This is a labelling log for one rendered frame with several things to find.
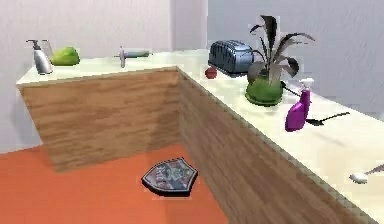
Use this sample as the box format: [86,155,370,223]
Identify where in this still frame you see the shield-shaped dark cushion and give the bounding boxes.
[141,157,199,198]

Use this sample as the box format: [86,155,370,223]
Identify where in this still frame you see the black spoon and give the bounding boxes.
[305,111,351,127]

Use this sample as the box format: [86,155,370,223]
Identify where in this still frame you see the houseplant in green pot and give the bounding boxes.
[244,14,316,107]

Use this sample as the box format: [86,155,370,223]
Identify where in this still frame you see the white spoon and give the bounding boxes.
[348,163,384,185]

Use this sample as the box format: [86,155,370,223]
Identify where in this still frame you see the black thin utensil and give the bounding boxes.
[280,80,302,98]

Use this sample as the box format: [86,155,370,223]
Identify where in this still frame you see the grey soap dispenser bottle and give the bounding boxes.
[26,39,54,76]

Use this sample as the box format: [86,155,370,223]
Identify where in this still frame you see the wooden counter with white top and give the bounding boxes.
[15,49,384,224]

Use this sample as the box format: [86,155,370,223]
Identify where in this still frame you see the green lettuce head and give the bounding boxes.
[49,46,81,67]

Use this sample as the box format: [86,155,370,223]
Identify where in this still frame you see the grey metal toaster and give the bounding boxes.
[207,39,256,78]

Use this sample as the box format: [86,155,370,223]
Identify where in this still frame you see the purple spray bottle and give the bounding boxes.
[284,78,315,133]

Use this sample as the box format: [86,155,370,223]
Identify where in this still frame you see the red apple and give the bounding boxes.
[204,66,218,80]

